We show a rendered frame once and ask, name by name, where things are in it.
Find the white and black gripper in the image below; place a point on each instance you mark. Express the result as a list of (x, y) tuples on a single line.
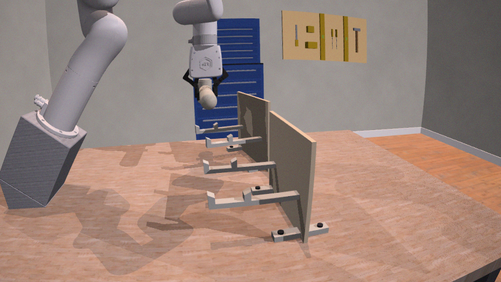
[(205, 62)]

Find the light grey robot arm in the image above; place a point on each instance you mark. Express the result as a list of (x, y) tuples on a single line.
[(105, 36)]

